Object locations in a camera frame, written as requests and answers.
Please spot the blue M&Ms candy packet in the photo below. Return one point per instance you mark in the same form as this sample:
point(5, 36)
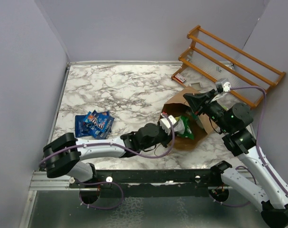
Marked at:
point(96, 119)

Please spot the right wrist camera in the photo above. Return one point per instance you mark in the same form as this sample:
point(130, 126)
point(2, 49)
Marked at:
point(223, 86)

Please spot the brown paper bag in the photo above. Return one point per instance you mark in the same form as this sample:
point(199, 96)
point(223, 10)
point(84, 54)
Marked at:
point(177, 106)

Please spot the blue salt vinegar chips bag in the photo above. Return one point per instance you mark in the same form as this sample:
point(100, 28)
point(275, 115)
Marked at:
point(102, 134)

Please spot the green snack packet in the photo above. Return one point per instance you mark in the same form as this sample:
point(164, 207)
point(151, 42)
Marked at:
point(198, 121)

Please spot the wooden two-tier rack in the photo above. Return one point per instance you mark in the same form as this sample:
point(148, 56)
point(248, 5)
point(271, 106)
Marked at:
point(215, 58)

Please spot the blue Burts chips bag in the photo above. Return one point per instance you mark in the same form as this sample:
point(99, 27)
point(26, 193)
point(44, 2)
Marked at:
point(80, 128)

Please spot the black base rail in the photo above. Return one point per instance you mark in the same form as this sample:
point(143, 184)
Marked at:
point(153, 183)

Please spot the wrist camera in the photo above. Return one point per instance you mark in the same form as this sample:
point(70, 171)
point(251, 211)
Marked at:
point(223, 86)
point(167, 122)

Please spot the small red white box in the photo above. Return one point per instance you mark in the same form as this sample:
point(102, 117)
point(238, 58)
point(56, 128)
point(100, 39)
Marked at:
point(180, 78)

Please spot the open small cardboard box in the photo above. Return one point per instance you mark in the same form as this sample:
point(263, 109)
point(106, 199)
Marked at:
point(196, 85)

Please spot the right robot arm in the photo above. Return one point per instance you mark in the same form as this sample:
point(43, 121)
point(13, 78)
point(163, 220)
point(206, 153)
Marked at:
point(270, 197)

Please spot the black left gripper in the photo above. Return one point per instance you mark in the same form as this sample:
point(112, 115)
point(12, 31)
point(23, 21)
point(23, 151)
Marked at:
point(167, 138)

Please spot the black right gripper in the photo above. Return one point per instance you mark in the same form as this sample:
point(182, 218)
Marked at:
point(199, 103)

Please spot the yellow green candy packet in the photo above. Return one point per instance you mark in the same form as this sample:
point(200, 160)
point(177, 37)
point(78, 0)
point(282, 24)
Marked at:
point(182, 128)

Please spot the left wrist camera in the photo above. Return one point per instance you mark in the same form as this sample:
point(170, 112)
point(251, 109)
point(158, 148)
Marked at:
point(167, 122)

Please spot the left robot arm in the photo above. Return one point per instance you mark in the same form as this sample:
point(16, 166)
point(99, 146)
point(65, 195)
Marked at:
point(67, 154)

